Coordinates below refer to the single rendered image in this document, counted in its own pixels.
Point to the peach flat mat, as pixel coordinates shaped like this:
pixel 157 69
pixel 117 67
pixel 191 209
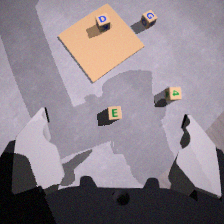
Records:
pixel 96 52

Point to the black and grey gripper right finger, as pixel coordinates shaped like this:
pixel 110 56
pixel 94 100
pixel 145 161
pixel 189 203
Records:
pixel 198 169

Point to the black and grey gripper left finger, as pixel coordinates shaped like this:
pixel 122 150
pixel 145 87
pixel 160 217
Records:
pixel 30 168

